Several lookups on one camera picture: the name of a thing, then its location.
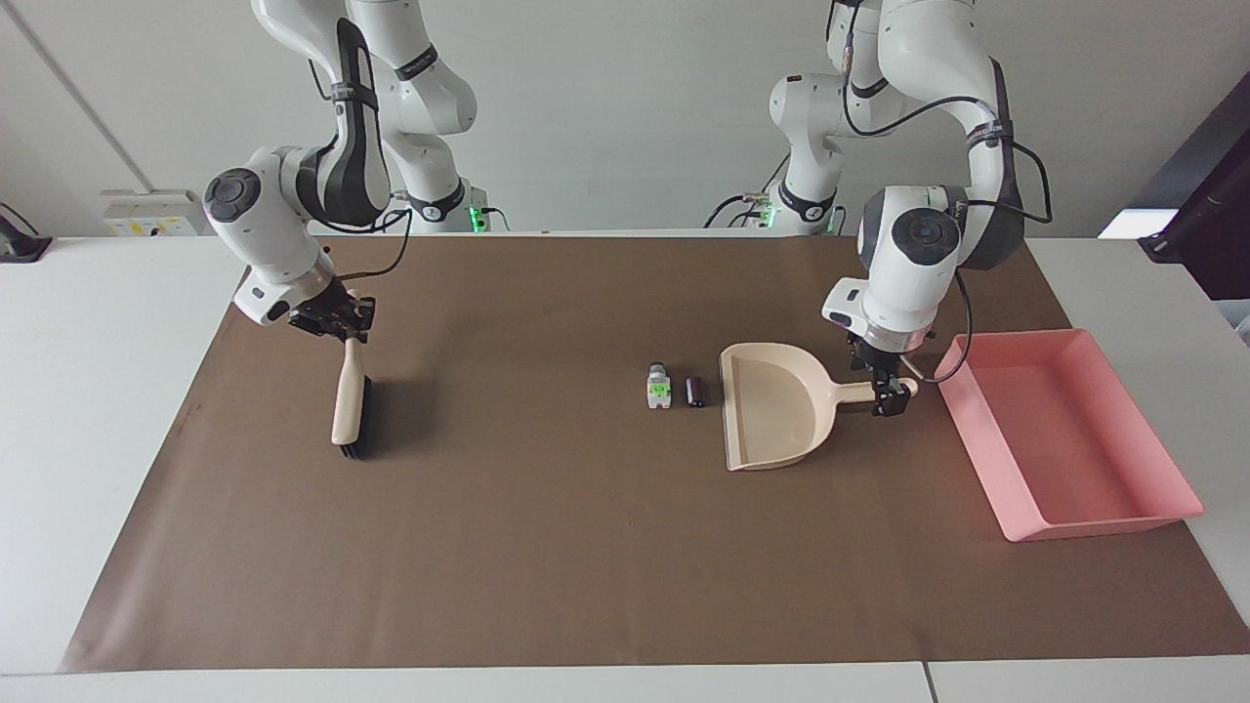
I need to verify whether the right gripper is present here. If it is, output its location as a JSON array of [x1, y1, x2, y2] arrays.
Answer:
[[289, 280, 377, 346]]

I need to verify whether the beige plastic dustpan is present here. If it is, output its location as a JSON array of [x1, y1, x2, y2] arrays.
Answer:
[[719, 342, 920, 474]]

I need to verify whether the white wall socket box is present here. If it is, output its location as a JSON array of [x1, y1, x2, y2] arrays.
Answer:
[[101, 189, 203, 239]]

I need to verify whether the pink plastic tray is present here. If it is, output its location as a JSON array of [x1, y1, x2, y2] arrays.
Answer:
[[934, 328, 1206, 544]]

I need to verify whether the black stand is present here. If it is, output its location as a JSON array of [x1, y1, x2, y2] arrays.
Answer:
[[0, 202, 53, 265], [1123, 73, 1250, 302]]

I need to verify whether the black cable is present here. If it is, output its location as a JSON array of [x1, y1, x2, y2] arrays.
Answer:
[[840, 0, 1055, 386], [702, 154, 790, 229], [308, 59, 414, 294]]

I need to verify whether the beige brush with black bristles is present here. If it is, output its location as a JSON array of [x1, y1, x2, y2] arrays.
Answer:
[[330, 335, 375, 463]]

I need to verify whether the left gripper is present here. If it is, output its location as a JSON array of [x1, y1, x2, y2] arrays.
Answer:
[[846, 332, 916, 420]]

